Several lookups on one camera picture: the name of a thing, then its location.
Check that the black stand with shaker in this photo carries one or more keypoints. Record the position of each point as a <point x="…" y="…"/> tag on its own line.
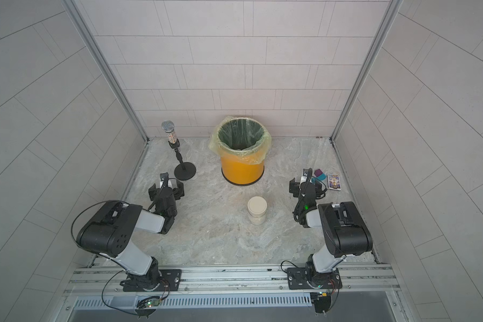
<point x="185" y="170"/>

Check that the orange trash bin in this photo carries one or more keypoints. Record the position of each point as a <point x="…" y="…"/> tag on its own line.
<point x="241" y="174"/>

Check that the aluminium mounting rail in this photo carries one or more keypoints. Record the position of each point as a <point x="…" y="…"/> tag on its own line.
<point x="245" y="279"/>

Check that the right controller board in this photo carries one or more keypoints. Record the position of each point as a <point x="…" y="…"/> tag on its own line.
<point x="321" y="302"/>

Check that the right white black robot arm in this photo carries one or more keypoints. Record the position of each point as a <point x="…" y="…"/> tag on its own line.
<point x="344" y="231"/>

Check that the cream jar lid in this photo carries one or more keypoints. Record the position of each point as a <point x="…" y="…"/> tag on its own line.
<point x="257" y="206"/>

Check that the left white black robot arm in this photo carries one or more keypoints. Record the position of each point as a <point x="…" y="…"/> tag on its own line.
<point x="108" y="233"/>

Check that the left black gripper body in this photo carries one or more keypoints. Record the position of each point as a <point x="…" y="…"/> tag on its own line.
<point x="178" y="193"/>

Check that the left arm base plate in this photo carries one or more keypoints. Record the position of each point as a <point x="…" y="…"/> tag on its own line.
<point x="154" y="280"/>

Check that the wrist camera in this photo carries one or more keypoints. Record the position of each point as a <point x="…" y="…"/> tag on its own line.
<point x="307" y="175"/>
<point x="164" y="180"/>

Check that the purple card pack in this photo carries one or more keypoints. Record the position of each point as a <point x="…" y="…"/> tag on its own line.
<point x="333" y="181"/>

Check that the teal block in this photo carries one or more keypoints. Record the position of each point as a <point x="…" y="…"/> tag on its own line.
<point x="321" y="177"/>

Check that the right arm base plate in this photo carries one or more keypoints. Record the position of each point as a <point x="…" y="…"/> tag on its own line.
<point x="308" y="278"/>

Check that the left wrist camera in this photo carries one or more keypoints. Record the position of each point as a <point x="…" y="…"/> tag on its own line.
<point x="164" y="180"/>

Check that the controller board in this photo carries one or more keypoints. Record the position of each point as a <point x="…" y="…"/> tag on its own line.
<point x="321" y="302"/>
<point x="147" y="306"/>

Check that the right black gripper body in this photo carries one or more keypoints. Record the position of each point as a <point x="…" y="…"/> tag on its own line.
<point x="298" y="187"/>

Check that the left controller board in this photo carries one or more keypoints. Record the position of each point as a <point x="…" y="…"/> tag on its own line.
<point x="147" y="306"/>

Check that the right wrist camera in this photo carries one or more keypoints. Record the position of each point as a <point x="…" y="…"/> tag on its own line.
<point x="307" y="175"/>

